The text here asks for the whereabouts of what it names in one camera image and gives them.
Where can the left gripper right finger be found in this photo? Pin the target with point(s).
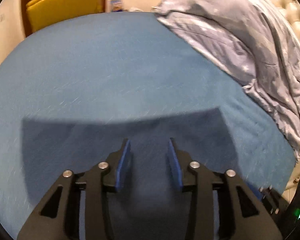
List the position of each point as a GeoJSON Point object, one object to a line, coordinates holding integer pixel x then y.
{"type": "Point", "coordinates": [221, 203]}

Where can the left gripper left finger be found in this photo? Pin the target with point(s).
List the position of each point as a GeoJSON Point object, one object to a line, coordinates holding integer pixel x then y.
{"type": "Point", "coordinates": [56, 216]}

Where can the dark blue denim jeans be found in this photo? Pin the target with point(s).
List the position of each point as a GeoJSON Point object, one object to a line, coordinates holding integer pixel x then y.
{"type": "Point", "coordinates": [165, 178]}

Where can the blue quilted bed mattress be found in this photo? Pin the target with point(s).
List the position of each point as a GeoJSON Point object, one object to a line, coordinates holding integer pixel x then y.
{"type": "Point", "coordinates": [70, 94]}

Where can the grey star-print duvet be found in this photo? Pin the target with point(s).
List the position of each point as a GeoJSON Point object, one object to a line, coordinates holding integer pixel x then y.
{"type": "Point", "coordinates": [252, 42]}

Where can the yellow armchair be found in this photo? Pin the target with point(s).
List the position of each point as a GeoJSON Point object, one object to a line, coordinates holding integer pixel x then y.
{"type": "Point", "coordinates": [43, 13]}

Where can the small picture box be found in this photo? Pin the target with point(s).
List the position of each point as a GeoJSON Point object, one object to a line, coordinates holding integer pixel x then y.
{"type": "Point", "coordinates": [116, 6]}

